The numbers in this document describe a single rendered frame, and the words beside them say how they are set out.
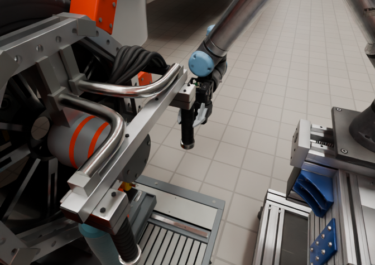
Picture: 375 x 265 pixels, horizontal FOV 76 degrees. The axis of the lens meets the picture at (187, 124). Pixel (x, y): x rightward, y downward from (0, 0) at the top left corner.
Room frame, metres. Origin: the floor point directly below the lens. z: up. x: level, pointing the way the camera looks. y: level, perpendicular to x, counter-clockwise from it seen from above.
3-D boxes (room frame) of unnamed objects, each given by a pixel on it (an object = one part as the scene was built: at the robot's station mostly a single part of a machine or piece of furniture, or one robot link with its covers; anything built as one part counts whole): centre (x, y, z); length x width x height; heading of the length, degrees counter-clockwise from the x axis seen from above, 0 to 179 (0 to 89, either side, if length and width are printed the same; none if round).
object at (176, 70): (0.48, 0.13, 1.03); 0.19 x 0.18 x 0.11; 70
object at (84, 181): (0.30, 0.20, 1.03); 0.19 x 0.18 x 0.11; 70
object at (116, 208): (0.20, 0.14, 0.93); 0.09 x 0.05 x 0.05; 70
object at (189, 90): (0.52, 0.03, 0.93); 0.09 x 0.05 x 0.05; 70
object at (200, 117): (0.54, -0.04, 0.85); 0.09 x 0.03 x 0.06; 169
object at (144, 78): (0.73, 0.18, 0.85); 0.09 x 0.08 x 0.07; 160
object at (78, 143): (0.41, 0.21, 0.85); 0.21 x 0.14 x 0.14; 70
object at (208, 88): (0.64, -0.05, 0.86); 0.12 x 0.08 x 0.09; 160
